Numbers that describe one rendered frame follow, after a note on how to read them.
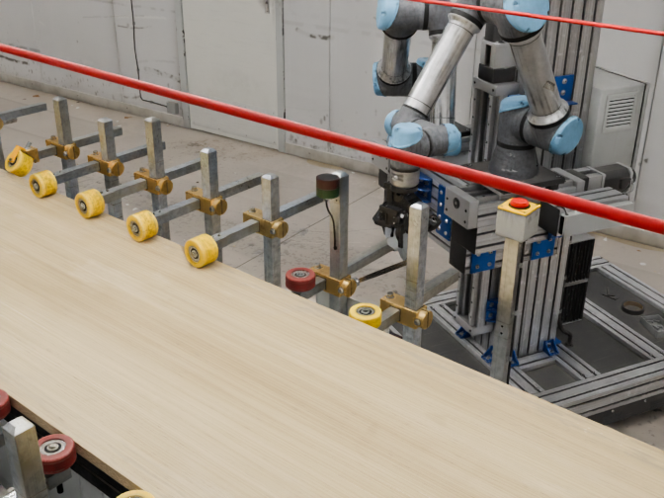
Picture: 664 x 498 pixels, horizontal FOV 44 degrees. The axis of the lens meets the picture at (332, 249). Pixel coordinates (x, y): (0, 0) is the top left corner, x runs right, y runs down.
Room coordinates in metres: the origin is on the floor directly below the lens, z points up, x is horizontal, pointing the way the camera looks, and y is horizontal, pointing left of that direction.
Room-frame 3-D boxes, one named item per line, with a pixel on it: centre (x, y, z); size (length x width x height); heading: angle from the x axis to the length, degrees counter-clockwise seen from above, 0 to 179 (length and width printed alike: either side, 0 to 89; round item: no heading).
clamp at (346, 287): (2.02, 0.00, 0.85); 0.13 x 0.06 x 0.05; 50
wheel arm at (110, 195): (2.53, 0.58, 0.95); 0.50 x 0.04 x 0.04; 140
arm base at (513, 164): (2.39, -0.55, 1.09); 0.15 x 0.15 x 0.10
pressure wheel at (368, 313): (1.76, -0.08, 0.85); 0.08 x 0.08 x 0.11
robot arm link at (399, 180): (1.98, -0.18, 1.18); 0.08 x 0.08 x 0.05
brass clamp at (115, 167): (2.66, 0.77, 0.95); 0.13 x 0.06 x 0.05; 50
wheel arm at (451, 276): (1.91, -0.21, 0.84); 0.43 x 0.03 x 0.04; 140
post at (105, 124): (2.65, 0.75, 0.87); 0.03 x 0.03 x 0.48; 50
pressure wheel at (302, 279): (1.95, 0.08, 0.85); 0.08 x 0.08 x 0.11
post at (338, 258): (2.01, -0.02, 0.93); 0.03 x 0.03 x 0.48; 50
